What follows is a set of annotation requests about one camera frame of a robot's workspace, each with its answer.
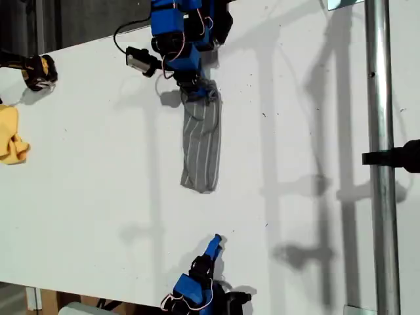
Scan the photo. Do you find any grey white-striped towel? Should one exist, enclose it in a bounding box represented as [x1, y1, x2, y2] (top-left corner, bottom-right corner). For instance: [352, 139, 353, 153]
[179, 78, 224, 195]

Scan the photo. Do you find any brown cardboard box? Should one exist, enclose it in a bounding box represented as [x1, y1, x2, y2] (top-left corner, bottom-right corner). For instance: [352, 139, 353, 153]
[41, 288, 165, 315]

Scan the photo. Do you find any white container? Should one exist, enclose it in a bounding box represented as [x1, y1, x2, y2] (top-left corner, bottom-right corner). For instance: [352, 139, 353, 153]
[58, 301, 100, 315]

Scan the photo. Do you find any white table leg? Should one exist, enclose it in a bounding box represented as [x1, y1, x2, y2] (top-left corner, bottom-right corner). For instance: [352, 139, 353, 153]
[25, 287, 43, 311]

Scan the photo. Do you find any yellow cloth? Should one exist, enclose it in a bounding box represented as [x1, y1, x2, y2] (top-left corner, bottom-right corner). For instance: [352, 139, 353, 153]
[0, 104, 32, 166]

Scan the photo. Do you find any black clamp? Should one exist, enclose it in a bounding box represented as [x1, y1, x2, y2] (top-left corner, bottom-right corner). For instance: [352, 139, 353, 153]
[362, 139, 420, 174]

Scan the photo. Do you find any red white servo wire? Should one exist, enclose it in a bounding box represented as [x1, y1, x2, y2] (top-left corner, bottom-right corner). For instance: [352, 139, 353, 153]
[162, 9, 215, 64]
[159, 281, 217, 312]

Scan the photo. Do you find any black camera box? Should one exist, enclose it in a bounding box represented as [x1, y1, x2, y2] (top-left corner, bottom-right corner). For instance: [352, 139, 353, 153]
[125, 47, 159, 79]
[229, 290, 253, 315]

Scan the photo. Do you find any black camera cable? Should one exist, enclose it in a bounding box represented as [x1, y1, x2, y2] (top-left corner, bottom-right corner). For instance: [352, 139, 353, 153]
[113, 19, 154, 55]

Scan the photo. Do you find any steel post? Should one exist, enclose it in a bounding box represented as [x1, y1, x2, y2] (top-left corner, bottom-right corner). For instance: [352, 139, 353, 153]
[364, 0, 402, 315]

